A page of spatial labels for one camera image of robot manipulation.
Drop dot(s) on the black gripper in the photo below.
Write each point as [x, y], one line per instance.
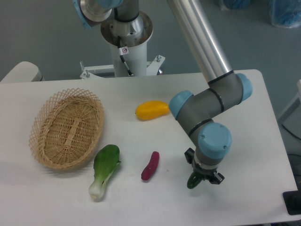
[209, 172]

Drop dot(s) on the dark green cucumber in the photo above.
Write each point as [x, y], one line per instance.
[194, 179]

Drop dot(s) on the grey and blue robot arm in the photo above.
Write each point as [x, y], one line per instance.
[194, 113]

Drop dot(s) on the purple sweet potato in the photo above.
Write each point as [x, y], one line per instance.
[150, 169]

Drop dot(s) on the yellow mango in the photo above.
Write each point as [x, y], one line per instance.
[151, 109]

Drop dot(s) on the black device at table edge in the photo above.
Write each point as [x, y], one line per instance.
[292, 201]

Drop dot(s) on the green bok choy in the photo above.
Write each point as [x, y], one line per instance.
[105, 164]

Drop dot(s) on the woven wicker basket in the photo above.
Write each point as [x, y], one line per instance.
[67, 129]

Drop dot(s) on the blue plastic bag top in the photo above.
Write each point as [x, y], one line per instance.
[234, 4]

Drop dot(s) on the blue plastic bag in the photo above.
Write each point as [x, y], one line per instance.
[234, 4]
[285, 13]

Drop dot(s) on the white chair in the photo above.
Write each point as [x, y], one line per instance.
[23, 72]

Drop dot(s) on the white furniture frame right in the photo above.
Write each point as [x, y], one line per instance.
[292, 105]

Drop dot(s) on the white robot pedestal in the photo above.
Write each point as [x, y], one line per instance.
[128, 47]

